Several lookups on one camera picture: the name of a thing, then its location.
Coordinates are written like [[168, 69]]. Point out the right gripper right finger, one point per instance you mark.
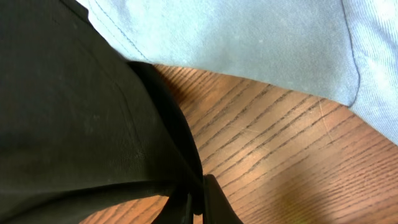
[[217, 208]]

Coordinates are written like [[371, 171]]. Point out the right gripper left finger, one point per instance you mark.
[[177, 210]]

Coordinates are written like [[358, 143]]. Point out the black t-shirt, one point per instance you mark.
[[82, 129]]

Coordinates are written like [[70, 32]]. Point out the light blue t-shirt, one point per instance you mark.
[[342, 50]]

